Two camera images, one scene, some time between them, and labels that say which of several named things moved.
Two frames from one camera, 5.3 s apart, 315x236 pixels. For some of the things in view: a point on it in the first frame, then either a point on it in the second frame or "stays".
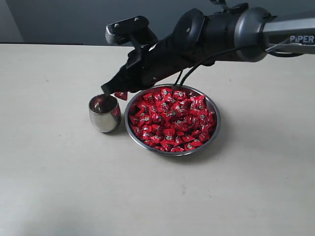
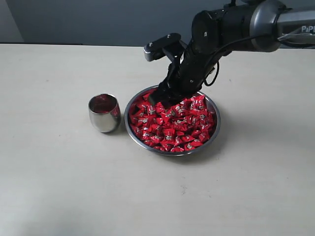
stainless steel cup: (105, 112) stays
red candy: (191, 145) stays
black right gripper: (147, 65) → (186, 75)
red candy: (169, 133) stays
